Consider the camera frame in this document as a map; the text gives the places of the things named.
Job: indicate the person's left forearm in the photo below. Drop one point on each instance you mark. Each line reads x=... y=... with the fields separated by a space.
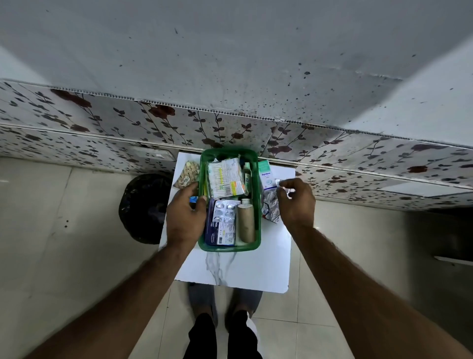
x=122 y=307

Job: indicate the small white medicine item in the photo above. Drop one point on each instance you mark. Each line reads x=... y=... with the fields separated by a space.
x=286 y=190

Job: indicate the crumpled silver blister strip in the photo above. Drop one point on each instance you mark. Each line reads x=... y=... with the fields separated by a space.
x=270 y=207

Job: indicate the green white ointment tube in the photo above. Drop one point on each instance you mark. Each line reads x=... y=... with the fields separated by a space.
x=247 y=179

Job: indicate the person's right hand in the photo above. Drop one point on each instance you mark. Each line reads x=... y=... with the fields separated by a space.
x=298 y=207

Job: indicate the silver round-tablet blister pack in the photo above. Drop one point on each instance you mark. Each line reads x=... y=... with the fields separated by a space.
x=224 y=211

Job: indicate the green plastic basket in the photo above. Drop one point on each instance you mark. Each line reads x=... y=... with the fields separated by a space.
x=257 y=222

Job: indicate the teal white medicine box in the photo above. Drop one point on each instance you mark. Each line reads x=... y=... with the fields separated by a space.
x=265 y=174

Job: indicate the person's right leg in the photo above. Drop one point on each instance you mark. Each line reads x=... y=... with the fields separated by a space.
x=242 y=333

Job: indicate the person's right thumb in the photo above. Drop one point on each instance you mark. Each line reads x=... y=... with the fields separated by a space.
x=281 y=194

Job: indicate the person's right forearm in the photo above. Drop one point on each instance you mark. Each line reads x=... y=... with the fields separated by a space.
x=362 y=299

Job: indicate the white medicine box yellow stripes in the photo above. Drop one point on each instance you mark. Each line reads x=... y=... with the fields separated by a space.
x=225 y=177

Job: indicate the person's left leg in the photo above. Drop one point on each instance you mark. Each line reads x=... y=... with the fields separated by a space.
x=201 y=333

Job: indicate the brown bottle white cap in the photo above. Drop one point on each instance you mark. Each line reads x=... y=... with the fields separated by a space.
x=246 y=223

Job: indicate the black bin bag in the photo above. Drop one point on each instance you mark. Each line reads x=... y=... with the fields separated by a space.
x=144 y=209

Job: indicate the blue white medicine box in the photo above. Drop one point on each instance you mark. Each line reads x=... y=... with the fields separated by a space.
x=221 y=235

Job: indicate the person's left thumb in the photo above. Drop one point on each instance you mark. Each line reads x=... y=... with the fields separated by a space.
x=201 y=204

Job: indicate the person's leg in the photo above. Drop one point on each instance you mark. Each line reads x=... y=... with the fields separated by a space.
x=242 y=333
x=201 y=333

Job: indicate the clear bag of beige tablets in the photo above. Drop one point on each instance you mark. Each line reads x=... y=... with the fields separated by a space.
x=186 y=174

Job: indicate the person's left hand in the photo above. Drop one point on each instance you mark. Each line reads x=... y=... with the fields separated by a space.
x=183 y=222

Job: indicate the white wall switch plate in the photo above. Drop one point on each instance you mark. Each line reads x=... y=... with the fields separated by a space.
x=153 y=153

